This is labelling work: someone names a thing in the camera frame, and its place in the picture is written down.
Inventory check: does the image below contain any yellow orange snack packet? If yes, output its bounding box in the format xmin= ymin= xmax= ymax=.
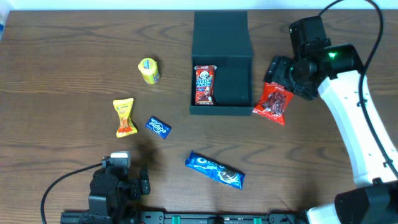
xmin=113 ymin=98 xmax=137 ymax=138

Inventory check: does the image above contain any red Hello Panda box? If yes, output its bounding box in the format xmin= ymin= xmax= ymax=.
xmin=194 ymin=65 xmax=217 ymax=105

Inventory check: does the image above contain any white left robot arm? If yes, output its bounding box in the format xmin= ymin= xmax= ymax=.
xmin=78 ymin=166 xmax=150 ymax=224

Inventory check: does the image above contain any red snack pouch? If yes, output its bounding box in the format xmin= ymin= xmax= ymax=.
xmin=252 ymin=82 xmax=294 ymax=126

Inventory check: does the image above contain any blue Eclipse mints tin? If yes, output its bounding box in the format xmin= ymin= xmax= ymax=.
xmin=145 ymin=116 xmax=172 ymax=139

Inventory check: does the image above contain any blue Oreo cookie pack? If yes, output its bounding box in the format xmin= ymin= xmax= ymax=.
xmin=185 ymin=152 xmax=245 ymax=190

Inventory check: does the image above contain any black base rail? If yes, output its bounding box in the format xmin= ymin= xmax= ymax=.
xmin=60 ymin=211 xmax=308 ymax=224

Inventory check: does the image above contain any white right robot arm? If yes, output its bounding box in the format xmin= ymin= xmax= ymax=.
xmin=264 ymin=16 xmax=397 ymax=223

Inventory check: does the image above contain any black open gift box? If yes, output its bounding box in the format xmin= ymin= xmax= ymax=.
xmin=190 ymin=11 xmax=254 ymax=116

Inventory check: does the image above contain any yellow Mentos gum bottle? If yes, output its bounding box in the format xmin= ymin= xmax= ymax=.
xmin=138 ymin=58 xmax=160 ymax=85

